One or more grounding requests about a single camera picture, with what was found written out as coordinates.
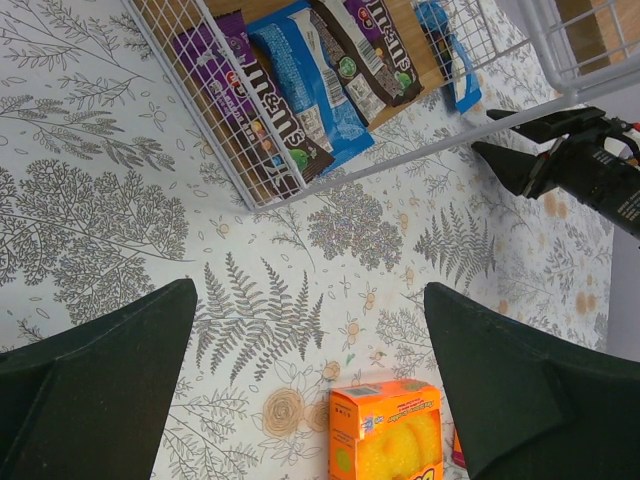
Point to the brown chocolate bar wrapper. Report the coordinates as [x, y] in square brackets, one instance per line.
[367, 80]

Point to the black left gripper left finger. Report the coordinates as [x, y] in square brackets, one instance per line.
[92, 402]

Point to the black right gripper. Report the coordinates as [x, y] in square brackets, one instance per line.
[594, 158]

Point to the white wire wooden shelf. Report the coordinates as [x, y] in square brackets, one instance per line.
[473, 22]

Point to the pink Scrub Daddy box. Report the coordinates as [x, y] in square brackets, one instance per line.
[457, 454]

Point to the orange Scrub Daddy box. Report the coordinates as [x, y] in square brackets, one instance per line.
[386, 430]

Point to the blue candy bar wrapper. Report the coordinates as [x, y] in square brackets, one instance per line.
[308, 82]

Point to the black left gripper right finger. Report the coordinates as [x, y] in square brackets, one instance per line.
[527, 404]

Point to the purple M&M's candy bag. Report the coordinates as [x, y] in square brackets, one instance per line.
[256, 113]

